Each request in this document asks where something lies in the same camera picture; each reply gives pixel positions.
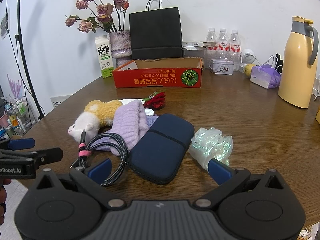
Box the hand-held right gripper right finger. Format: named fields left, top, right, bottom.
left=194, top=158, right=286, bottom=209

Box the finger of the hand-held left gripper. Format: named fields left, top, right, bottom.
left=0, top=147, right=64, bottom=166
left=0, top=137, right=35, bottom=151

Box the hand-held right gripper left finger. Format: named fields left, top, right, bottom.
left=36, top=158, right=125, bottom=209

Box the black braided cable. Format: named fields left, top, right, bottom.
left=70, top=129, right=129, bottom=187

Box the iridescent plastic scrunchie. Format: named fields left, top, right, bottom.
left=188, top=127, right=233, bottom=173

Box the yellow and white plush toy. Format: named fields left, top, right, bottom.
left=68, top=100, right=123, bottom=142

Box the navy blue zip case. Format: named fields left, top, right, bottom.
left=128, top=113, right=195, bottom=184

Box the purple knitted cloth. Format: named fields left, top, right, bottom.
left=86, top=115, right=159, bottom=152

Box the orange cardboard box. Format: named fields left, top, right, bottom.
left=112, top=57, right=202, bottom=88

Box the person's left hand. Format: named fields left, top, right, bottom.
left=0, top=185, right=7, bottom=226

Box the red fabric rose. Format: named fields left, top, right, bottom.
left=142, top=90, right=167, bottom=110

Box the pale floral tin box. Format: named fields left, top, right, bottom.
left=209, top=58, right=234, bottom=75

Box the yellow green apple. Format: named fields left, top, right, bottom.
left=244, top=64, right=257, bottom=77

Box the white green milk carton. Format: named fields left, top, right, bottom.
left=94, top=35, right=115, bottom=79

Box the small white robot-shaped fan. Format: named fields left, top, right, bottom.
left=240, top=48, right=257, bottom=68

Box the clear plastic food container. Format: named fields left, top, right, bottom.
left=182, top=45, right=207, bottom=71

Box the purple glass vase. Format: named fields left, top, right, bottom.
left=108, top=30, right=132, bottom=66

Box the flat white paper box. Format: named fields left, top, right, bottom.
left=182, top=41, right=218, bottom=48

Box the black light stand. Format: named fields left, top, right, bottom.
left=14, top=0, right=46, bottom=120

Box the yellow thermos jug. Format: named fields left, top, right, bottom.
left=278, top=16, right=319, bottom=109

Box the black paper bag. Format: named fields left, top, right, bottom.
left=129, top=0, right=184, bottom=60

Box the dried rose bouquet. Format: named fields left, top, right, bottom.
left=65, top=0, right=130, bottom=34

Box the wire storage rack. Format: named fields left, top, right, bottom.
left=0, top=95, right=34, bottom=140

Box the white wall outlet panel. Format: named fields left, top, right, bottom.
left=50, top=95, right=72, bottom=109

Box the purple flower wall sticker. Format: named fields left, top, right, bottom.
left=7, top=74, right=23, bottom=98

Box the wall photo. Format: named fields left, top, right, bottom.
left=0, top=10, right=11, bottom=41

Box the white cable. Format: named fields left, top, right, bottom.
left=260, top=56, right=283, bottom=73

